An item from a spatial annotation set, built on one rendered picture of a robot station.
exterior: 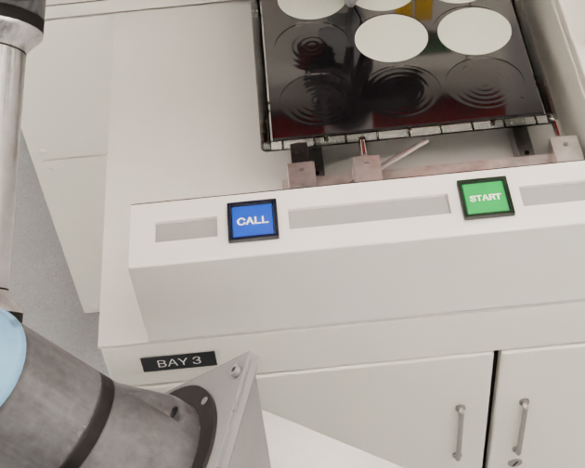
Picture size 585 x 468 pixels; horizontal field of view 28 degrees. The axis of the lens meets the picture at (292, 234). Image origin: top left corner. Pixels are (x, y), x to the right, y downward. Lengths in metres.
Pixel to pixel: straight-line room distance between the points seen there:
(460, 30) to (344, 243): 0.46
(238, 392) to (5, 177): 0.31
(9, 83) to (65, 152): 0.88
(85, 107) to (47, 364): 1.02
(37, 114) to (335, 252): 0.84
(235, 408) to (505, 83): 0.69
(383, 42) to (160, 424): 0.75
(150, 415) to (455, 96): 0.68
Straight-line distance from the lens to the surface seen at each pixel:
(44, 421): 0.99
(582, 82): 1.48
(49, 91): 1.95
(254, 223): 1.29
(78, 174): 2.08
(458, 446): 1.62
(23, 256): 2.63
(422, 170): 1.45
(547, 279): 1.37
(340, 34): 1.62
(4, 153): 1.15
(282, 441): 1.30
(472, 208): 1.30
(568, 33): 1.53
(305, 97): 1.53
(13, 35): 1.17
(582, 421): 1.65
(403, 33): 1.61
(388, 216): 1.30
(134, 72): 1.72
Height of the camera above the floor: 1.93
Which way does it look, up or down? 49 degrees down
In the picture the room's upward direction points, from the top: 6 degrees counter-clockwise
